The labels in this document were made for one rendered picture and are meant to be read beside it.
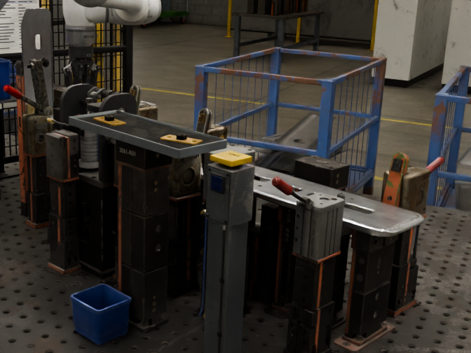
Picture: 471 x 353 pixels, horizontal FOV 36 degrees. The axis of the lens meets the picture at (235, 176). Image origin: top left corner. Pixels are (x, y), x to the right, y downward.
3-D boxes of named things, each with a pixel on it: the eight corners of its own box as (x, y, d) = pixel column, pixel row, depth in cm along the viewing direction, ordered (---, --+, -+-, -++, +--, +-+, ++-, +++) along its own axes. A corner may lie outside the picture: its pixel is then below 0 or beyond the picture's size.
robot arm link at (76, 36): (101, 26, 223) (101, 46, 225) (83, 24, 229) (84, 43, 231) (76, 27, 217) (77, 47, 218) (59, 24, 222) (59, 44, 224)
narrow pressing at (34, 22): (54, 108, 253) (51, 8, 244) (24, 111, 245) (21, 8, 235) (53, 107, 254) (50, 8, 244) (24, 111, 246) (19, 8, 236)
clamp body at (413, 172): (423, 304, 188) (441, 169, 177) (393, 322, 177) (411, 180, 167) (387, 290, 194) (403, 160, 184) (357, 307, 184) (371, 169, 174)
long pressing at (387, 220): (436, 216, 165) (437, 210, 164) (383, 241, 149) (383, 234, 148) (76, 112, 254) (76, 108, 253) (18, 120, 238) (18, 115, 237)
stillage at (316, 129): (266, 176, 537) (274, 46, 510) (373, 194, 506) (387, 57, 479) (190, 225, 432) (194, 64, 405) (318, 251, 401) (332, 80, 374)
